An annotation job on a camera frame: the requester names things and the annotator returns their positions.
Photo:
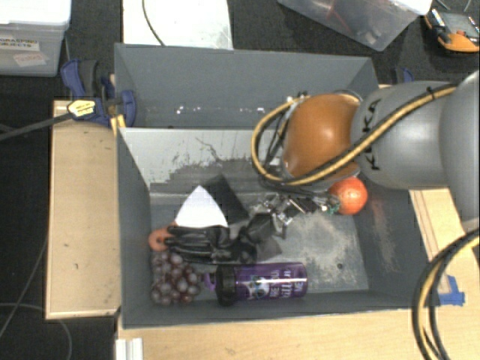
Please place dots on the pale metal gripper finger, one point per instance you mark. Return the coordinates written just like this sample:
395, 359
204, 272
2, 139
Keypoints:
262, 206
282, 224

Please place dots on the orange round fruit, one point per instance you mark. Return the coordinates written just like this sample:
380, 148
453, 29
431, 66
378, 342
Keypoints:
350, 196

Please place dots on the grey metal bin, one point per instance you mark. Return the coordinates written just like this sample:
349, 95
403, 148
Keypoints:
337, 246

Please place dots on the purple bottle with black cap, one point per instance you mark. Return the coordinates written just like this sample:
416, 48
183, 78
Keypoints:
270, 281

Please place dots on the white triangular sheet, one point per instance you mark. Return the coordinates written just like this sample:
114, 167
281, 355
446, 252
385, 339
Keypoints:
200, 210

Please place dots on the black crumpled glove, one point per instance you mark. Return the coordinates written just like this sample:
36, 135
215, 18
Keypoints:
210, 240

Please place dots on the purple toy grape bunch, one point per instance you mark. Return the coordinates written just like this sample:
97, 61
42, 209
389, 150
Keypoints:
174, 279

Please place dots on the pale wood board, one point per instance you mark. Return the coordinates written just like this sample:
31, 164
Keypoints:
84, 219

